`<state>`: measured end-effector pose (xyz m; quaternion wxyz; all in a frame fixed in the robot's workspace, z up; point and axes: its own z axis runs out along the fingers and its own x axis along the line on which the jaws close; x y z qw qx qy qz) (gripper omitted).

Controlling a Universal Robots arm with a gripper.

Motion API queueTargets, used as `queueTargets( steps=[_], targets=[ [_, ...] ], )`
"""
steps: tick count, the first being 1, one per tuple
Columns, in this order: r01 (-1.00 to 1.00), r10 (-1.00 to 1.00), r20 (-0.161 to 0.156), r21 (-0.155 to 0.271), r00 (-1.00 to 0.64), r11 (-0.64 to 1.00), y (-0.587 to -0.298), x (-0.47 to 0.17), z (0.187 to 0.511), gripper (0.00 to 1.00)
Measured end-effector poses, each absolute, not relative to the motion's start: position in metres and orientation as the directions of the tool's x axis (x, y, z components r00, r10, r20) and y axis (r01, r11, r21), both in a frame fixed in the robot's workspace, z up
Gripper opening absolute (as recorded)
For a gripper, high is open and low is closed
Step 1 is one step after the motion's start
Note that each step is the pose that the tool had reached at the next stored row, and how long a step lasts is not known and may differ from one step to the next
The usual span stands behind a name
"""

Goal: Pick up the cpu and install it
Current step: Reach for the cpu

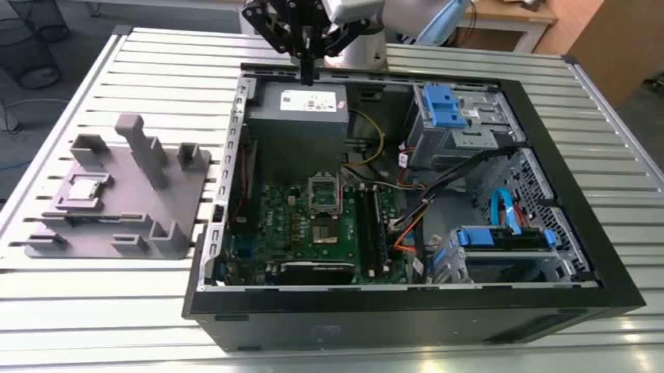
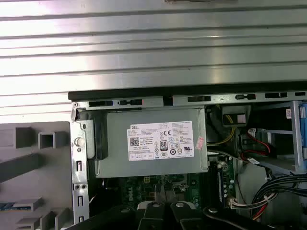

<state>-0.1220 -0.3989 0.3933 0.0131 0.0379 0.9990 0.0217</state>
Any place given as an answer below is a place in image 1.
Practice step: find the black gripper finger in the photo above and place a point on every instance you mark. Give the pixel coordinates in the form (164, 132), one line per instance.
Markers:
(271, 27)
(343, 39)

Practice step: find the grey power supply unit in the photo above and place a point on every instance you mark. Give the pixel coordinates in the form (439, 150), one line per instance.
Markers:
(271, 102)

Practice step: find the black RAM slot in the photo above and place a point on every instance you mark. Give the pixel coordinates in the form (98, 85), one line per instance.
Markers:
(372, 233)
(379, 233)
(365, 233)

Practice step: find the blue RAM stick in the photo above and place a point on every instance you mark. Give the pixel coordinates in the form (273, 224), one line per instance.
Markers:
(100, 220)

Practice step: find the white board power connector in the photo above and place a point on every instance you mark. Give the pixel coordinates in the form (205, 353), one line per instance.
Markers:
(398, 223)

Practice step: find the grey metal disk bay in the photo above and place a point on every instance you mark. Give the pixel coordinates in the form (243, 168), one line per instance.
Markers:
(519, 254)

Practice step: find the blue plastic drive latch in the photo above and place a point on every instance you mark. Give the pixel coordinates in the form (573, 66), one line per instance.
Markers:
(442, 105)

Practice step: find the black PC case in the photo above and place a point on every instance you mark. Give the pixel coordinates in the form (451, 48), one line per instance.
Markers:
(364, 326)

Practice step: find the wooden top desk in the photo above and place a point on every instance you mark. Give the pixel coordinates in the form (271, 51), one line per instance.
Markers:
(519, 11)

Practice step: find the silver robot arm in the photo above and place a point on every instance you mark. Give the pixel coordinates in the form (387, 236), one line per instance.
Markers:
(365, 50)

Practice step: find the CPU socket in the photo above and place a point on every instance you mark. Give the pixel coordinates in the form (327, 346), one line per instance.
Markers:
(325, 231)

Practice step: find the grey plastic parts rack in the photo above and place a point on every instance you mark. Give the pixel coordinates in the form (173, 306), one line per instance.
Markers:
(136, 217)

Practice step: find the wooden cabinet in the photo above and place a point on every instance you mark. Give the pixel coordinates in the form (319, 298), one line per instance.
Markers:
(613, 46)

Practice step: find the metal locking lever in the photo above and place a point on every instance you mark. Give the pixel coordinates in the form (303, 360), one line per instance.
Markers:
(341, 198)

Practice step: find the hard disk in blue carrier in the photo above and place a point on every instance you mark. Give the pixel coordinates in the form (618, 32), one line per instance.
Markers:
(480, 238)

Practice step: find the green motherboard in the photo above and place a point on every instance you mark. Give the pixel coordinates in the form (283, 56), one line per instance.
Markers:
(283, 202)

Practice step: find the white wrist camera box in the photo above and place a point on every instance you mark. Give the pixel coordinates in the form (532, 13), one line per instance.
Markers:
(353, 9)

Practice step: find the blue VGA port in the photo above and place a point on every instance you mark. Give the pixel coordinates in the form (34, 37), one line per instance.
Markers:
(244, 248)

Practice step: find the silver top CPU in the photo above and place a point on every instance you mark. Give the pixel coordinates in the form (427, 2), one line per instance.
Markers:
(86, 189)

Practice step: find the grey metal drive cage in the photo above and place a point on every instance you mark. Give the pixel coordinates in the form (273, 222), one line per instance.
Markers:
(478, 143)

